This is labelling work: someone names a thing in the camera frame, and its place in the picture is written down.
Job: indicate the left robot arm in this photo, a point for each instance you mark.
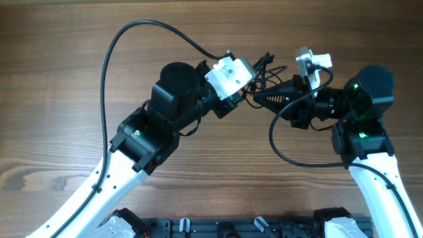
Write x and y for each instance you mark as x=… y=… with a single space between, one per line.
x=147 y=137

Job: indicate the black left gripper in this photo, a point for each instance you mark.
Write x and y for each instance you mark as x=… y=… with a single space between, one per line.
x=224 y=105

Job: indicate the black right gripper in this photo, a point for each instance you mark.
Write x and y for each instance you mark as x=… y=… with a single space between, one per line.
x=291 y=90

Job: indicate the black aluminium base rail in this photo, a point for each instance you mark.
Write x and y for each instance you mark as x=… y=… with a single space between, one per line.
x=289 y=227

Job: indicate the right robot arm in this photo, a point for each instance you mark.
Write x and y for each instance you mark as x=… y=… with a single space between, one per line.
x=359 y=137

